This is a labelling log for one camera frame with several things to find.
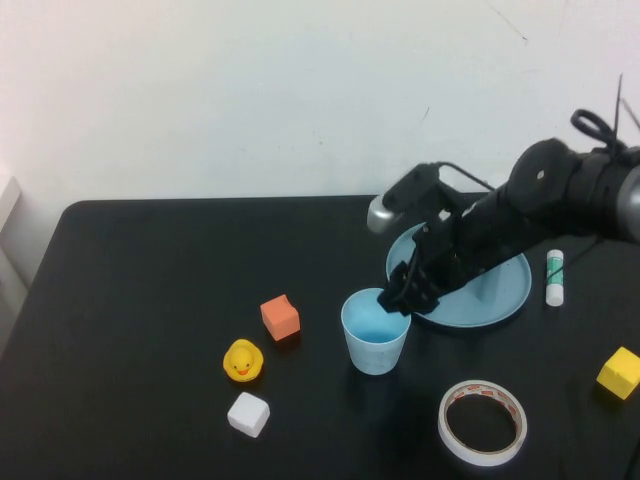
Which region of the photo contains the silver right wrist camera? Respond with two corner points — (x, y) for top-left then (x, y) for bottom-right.
(366, 162), (451, 235)

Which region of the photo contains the white green glue stick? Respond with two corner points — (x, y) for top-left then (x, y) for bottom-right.
(544, 249), (567, 307)

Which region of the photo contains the yellow rubber duck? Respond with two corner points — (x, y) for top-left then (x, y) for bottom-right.
(222, 338), (265, 385)

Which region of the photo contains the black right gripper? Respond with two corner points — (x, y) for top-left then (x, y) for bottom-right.
(377, 189), (531, 316)

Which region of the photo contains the orange foam cube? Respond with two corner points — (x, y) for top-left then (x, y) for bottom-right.
(259, 293), (302, 344)

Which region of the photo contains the white tape roll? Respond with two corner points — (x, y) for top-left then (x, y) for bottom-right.
(437, 379), (528, 468)

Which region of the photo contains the yellow foam cube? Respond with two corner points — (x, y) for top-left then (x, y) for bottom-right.
(595, 345), (640, 401)

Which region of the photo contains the white foam cube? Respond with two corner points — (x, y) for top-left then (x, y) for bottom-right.
(226, 391), (272, 440)

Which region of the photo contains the blue four-peg cup stand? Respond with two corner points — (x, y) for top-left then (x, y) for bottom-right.
(385, 222), (533, 329)

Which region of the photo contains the light blue plastic cup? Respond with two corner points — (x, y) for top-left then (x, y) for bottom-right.
(340, 287), (413, 376)

